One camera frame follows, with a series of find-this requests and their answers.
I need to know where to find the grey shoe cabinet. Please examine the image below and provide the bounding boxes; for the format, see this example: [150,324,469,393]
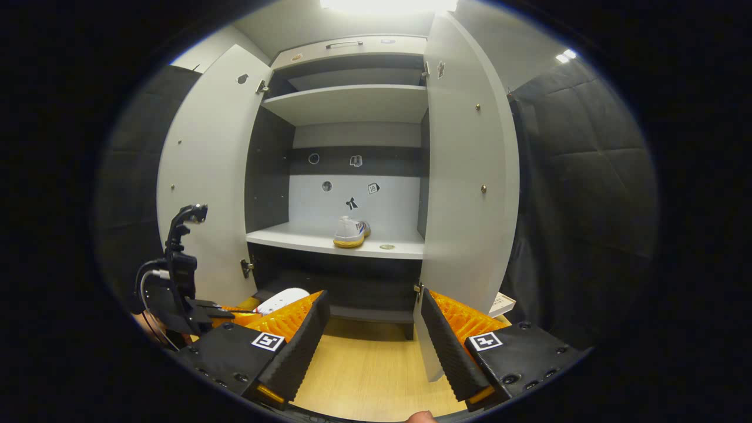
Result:
[244,34,429,341]

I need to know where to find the large ceiling light panel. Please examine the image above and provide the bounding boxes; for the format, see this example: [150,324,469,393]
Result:
[320,0,459,15]

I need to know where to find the beige book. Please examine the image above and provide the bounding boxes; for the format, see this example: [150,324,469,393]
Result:
[489,292,516,318]

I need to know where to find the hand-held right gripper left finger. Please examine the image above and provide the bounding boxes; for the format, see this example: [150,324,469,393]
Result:
[176,290,331,411]

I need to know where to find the white shoe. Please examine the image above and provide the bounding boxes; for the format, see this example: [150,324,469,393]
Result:
[333,216,372,249]
[254,287,311,316]

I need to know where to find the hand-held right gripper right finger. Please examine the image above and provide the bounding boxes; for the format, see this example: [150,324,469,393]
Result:
[421,288,588,412]

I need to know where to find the black backdrop cloth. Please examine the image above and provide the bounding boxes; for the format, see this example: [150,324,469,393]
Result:
[505,59,659,350]
[97,65,200,312]

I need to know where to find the grey cabinet drawer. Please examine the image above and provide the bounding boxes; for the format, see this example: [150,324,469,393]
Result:
[270,35,428,70]

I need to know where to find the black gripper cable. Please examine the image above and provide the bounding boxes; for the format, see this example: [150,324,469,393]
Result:
[135,258,177,353]

